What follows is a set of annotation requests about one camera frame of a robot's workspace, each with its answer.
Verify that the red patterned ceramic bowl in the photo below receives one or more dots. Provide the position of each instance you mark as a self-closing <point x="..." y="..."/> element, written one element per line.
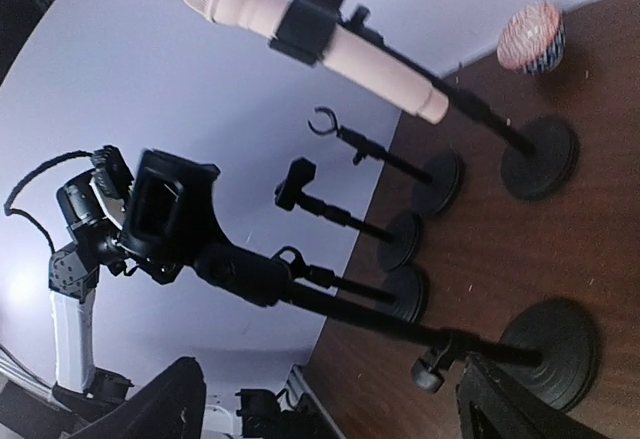
<point x="534" y="39"/>

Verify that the cream white microphone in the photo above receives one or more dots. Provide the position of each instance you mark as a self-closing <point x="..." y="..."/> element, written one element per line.
<point x="310" y="31"/>

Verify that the black clamp microphone stand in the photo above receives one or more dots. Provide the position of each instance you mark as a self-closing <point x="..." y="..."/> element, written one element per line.
<point x="438" y="181"/>

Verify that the black stand of glitter microphone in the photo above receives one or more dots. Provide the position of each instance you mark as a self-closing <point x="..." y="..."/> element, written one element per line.
<point x="398" y="242"/>

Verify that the black stand of cream microphone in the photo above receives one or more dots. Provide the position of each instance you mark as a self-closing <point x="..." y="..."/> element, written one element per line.
<point x="540" y="158"/>

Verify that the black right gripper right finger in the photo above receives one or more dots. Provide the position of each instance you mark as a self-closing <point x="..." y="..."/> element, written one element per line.
<point x="491" y="404"/>

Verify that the black stand of purple microphone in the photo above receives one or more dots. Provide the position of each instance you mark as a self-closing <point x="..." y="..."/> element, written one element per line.
<point x="551" y="349"/>

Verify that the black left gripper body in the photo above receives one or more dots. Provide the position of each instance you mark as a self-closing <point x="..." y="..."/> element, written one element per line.
<point x="120" y="261"/>

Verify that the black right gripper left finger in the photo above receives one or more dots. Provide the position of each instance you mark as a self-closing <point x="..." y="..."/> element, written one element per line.
<point x="170" y="406"/>

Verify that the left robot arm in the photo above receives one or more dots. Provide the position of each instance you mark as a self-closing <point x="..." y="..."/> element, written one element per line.
<point x="73" y="278"/>

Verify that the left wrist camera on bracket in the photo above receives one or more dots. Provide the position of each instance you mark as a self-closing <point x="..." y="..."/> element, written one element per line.
<point x="112" y="183"/>

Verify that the black stand of blue microphone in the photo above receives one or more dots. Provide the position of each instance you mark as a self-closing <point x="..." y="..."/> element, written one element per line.
<point x="404" y="293"/>

